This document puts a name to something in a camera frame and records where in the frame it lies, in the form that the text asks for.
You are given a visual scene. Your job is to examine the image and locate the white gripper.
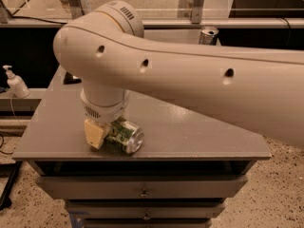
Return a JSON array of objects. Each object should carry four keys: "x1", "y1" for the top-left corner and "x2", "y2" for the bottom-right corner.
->
[{"x1": 81, "y1": 81, "x2": 129, "y2": 149}]

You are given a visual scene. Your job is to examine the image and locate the green soda can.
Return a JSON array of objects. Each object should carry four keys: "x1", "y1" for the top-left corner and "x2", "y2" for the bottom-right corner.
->
[{"x1": 105, "y1": 118, "x2": 144, "y2": 154}]

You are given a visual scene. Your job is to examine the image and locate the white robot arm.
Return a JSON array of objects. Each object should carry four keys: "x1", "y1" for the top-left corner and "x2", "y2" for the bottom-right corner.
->
[{"x1": 53, "y1": 1, "x2": 304, "y2": 147}]

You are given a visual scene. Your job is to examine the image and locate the tall silver energy drink can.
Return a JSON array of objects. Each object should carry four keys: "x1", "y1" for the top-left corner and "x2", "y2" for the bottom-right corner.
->
[{"x1": 199, "y1": 26, "x2": 219, "y2": 46}]

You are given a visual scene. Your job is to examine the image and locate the white pump dispenser bottle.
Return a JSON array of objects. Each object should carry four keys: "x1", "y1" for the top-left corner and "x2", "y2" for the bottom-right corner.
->
[{"x1": 3, "y1": 66, "x2": 29, "y2": 98}]

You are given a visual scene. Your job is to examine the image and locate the grey drawer cabinet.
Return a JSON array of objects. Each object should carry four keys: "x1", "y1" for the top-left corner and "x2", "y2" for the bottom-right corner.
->
[{"x1": 13, "y1": 69, "x2": 271, "y2": 228}]

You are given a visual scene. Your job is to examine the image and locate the black cable on ledge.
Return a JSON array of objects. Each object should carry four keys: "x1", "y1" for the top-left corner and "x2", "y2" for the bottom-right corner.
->
[{"x1": 6, "y1": 8, "x2": 69, "y2": 26}]

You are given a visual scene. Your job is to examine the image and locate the metal frame post left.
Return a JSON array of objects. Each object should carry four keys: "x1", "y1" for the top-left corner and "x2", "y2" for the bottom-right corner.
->
[{"x1": 64, "y1": 0, "x2": 86, "y2": 20}]

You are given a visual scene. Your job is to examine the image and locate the metal frame post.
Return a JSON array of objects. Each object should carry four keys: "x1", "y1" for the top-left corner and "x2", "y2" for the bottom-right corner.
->
[
  {"x1": 177, "y1": 0, "x2": 204, "y2": 24},
  {"x1": 64, "y1": 0, "x2": 86, "y2": 20}
]

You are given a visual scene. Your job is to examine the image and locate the metal frame post right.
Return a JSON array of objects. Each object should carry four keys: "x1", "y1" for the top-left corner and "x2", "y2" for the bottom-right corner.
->
[{"x1": 177, "y1": 0, "x2": 204, "y2": 24}]

